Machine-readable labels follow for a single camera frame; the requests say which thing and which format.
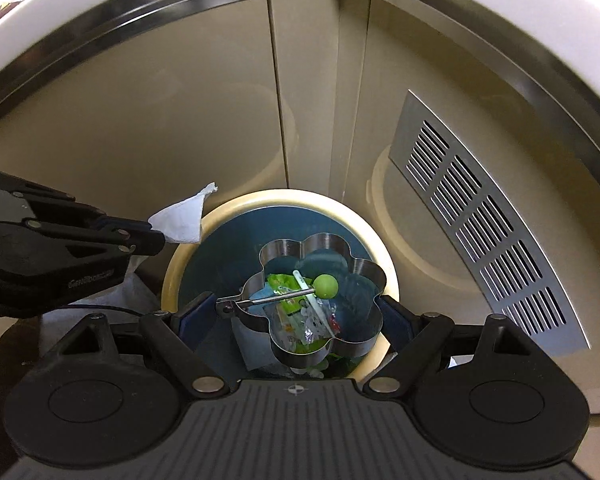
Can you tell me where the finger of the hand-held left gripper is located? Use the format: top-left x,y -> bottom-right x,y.
11,187 -> 154,233
25,219 -> 166,262

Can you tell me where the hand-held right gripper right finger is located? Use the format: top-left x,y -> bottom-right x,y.
362,294 -> 556,396

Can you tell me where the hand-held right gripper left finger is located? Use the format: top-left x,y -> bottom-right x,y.
40,292 -> 231,398

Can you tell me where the metal flower-shaped egg ring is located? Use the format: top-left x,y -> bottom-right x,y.
215,232 -> 385,368

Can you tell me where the cream rimmed trash bin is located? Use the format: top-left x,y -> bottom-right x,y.
161,189 -> 400,382

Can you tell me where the white tissue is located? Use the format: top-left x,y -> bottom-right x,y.
148,182 -> 220,245

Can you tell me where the pale green toothbrush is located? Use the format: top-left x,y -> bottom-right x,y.
292,270 -> 341,336

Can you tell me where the green printed snack packet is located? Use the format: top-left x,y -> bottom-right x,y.
264,272 -> 322,312

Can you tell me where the beige cabinet door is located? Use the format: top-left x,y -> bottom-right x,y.
345,0 -> 600,413
0,0 -> 282,291

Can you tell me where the metal vent grille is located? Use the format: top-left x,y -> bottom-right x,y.
387,89 -> 592,357

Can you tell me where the black cable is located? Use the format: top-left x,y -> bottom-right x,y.
55,304 -> 147,317

